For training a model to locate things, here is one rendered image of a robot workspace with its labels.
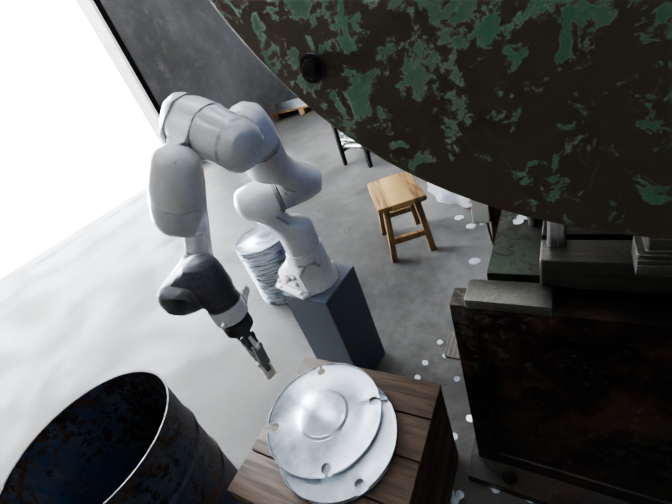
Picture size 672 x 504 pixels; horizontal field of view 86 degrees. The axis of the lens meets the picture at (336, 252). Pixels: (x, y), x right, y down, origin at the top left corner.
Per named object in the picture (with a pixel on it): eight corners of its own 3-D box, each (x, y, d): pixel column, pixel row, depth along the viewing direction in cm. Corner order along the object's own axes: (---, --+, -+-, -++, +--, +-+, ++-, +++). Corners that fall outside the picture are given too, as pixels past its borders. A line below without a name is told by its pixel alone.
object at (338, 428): (393, 461, 74) (392, 459, 73) (262, 493, 77) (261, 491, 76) (371, 352, 98) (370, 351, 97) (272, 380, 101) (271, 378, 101)
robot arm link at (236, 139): (254, 120, 87) (225, 54, 71) (309, 146, 82) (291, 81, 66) (201, 178, 82) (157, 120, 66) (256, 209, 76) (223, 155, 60)
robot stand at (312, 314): (326, 377, 142) (282, 294, 118) (348, 342, 153) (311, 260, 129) (365, 391, 132) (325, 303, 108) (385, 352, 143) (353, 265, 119)
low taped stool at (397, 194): (381, 233, 217) (366, 183, 199) (419, 220, 214) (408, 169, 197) (393, 265, 188) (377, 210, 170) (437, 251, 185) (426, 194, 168)
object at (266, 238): (233, 262, 172) (232, 260, 172) (237, 234, 197) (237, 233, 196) (289, 241, 171) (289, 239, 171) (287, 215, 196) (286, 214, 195)
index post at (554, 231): (546, 247, 61) (546, 198, 56) (547, 237, 63) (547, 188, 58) (566, 247, 59) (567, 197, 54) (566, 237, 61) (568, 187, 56)
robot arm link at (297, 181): (229, 137, 86) (299, 108, 87) (260, 195, 108) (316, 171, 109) (241, 171, 81) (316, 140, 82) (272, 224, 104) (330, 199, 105)
